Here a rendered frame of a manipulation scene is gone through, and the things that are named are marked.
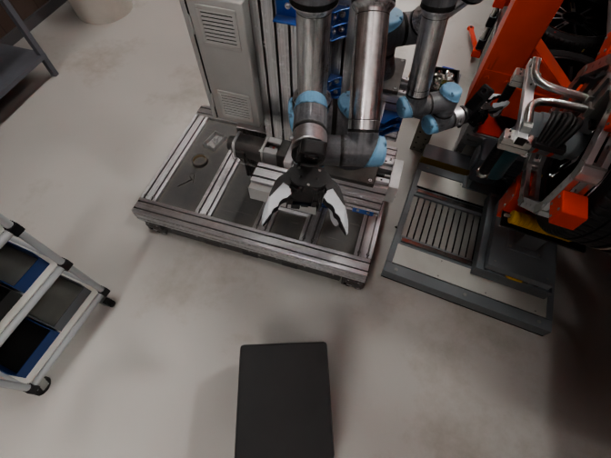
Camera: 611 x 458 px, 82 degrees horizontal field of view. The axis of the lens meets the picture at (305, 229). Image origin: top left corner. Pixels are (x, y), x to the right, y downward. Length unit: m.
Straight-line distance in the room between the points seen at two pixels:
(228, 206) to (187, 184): 0.28
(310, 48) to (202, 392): 1.49
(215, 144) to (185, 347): 1.14
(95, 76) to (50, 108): 0.42
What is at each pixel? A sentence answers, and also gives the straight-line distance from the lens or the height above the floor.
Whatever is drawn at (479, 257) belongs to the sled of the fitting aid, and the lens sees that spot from 2.00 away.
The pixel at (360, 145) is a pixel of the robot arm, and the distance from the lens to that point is 0.85.
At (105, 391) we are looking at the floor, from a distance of 2.00.
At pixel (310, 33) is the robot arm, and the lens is 0.96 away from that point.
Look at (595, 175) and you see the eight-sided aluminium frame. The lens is 1.33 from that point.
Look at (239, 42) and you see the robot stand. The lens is 1.25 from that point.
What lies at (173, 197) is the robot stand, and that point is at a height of 0.21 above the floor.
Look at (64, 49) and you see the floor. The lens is 3.84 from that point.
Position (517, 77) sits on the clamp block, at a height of 0.94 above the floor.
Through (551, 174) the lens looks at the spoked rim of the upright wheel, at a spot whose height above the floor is 0.62.
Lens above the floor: 1.76
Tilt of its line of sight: 60 degrees down
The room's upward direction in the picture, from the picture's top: straight up
